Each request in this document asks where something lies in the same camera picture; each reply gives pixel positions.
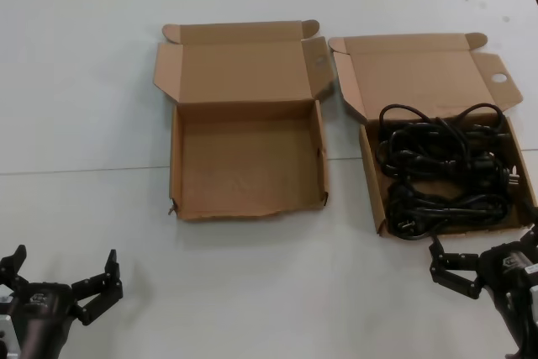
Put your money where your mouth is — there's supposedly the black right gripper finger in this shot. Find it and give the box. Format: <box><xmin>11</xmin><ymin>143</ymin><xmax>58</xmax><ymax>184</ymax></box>
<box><xmin>520</xmin><ymin>224</ymin><xmax>538</xmax><ymax>251</ymax></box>
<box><xmin>428</xmin><ymin>235</ymin><xmax>484</xmax><ymax>302</ymax></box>

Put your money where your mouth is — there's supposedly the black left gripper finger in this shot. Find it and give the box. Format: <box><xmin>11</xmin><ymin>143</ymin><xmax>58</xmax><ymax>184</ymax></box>
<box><xmin>0</xmin><ymin>244</ymin><xmax>29</xmax><ymax>293</ymax></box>
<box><xmin>71</xmin><ymin>248</ymin><xmax>124</xmax><ymax>327</ymax></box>

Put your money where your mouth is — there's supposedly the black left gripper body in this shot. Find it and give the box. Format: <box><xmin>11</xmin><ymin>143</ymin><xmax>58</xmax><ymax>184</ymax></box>
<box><xmin>11</xmin><ymin>281</ymin><xmax>80</xmax><ymax>359</ymax></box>

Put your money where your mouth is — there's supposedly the brown cardboard box with round hole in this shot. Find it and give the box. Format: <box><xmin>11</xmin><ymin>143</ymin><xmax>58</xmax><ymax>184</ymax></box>
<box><xmin>327</xmin><ymin>32</ymin><xmax>538</xmax><ymax>237</ymax></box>

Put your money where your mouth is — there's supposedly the empty brown cardboard box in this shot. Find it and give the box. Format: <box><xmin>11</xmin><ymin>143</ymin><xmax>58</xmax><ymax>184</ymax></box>
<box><xmin>151</xmin><ymin>18</ymin><xmax>336</xmax><ymax>222</ymax></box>

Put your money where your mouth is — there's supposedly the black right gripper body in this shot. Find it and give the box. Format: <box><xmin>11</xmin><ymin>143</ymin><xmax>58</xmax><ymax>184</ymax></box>
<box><xmin>478</xmin><ymin>240</ymin><xmax>538</xmax><ymax>359</ymax></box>

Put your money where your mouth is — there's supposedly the black power cable bundle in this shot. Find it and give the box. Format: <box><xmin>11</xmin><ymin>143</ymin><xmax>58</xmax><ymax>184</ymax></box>
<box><xmin>377</xmin><ymin>140</ymin><xmax>523</xmax><ymax>187</ymax></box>
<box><xmin>385</xmin><ymin>182</ymin><xmax>514</xmax><ymax>243</ymax></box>
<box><xmin>377</xmin><ymin>102</ymin><xmax>509</xmax><ymax>154</ymax></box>

